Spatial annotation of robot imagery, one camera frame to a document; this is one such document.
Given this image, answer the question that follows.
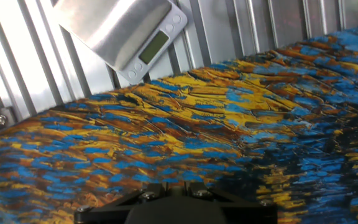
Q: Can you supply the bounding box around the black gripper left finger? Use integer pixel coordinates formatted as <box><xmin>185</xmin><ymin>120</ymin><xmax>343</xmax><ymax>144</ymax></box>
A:
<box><xmin>74</xmin><ymin>182</ymin><xmax>170</xmax><ymax>224</ymax></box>

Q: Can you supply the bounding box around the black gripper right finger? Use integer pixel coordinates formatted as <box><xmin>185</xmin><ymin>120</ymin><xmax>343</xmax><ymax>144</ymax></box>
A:
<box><xmin>184</xmin><ymin>181</ymin><xmax>278</xmax><ymax>224</ymax></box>

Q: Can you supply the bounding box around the wooden drumstick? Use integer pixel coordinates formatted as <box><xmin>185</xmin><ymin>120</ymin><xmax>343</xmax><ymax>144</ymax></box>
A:
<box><xmin>168</xmin><ymin>184</ymin><xmax>186</xmax><ymax>197</ymax></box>

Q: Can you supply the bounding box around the blue yellow painted cloth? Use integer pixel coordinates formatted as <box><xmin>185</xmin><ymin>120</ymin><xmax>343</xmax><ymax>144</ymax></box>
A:
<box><xmin>0</xmin><ymin>23</ymin><xmax>358</xmax><ymax>224</ymax></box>

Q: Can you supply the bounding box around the silver digital scale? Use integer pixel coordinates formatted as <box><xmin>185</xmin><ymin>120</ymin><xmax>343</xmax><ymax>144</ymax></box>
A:
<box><xmin>53</xmin><ymin>0</ymin><xmax>188</xmax><ymax>85</ymax></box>

